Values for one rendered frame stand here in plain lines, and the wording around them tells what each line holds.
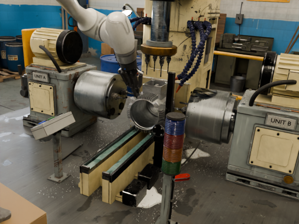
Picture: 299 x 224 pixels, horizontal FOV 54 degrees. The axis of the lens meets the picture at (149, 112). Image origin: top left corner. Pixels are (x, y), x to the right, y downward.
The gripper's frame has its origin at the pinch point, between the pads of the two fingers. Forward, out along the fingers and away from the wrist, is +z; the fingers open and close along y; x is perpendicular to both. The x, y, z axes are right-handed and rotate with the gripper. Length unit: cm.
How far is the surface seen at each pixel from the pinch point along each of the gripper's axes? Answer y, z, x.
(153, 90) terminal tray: -7.2, 2.0, -4.8
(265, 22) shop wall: -25, 241, -460
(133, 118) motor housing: 0.3, 11.6, 7.6
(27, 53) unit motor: 71, -8, -7
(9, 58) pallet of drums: 409, 203, -209
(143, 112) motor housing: 0.3, 17.2, -1.9
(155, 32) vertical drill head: -5.2, -21.1, -20.4
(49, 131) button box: 13.3, -17.5, 43.3
